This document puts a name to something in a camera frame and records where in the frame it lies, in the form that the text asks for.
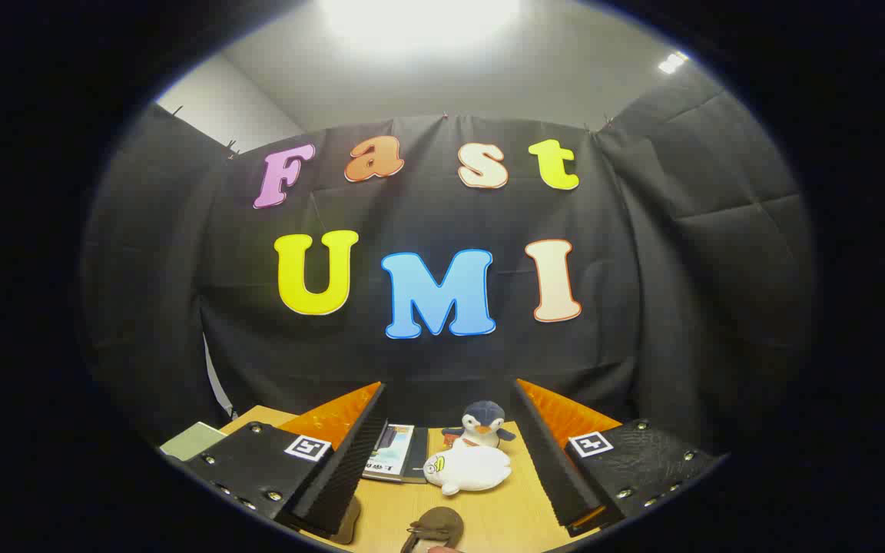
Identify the white plush toy with glasses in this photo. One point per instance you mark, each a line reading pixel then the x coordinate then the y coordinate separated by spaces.
pixel 473 468

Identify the brown fuzzy shoe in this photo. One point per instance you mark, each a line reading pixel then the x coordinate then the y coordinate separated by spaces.
pixel 435 526
pixel 348 524

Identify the black backdrop cloth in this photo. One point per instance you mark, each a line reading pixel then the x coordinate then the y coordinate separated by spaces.
pixel 642 269

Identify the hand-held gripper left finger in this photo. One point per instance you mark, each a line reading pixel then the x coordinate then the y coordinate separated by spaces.
pixel 350 468

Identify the cream fabric storage box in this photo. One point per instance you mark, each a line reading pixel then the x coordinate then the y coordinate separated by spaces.
pixel 193 442

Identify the grey penguin plush toy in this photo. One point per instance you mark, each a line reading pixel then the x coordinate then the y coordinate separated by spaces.
pixel 482 418

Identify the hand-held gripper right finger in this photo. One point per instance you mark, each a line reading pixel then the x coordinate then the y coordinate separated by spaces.
pixel 546 461

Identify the ceiling light panel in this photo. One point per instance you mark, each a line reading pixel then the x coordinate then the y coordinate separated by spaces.
pixel 673 62

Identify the book with pale blue cover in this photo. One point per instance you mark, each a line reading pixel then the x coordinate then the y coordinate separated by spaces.
pixel 392 453

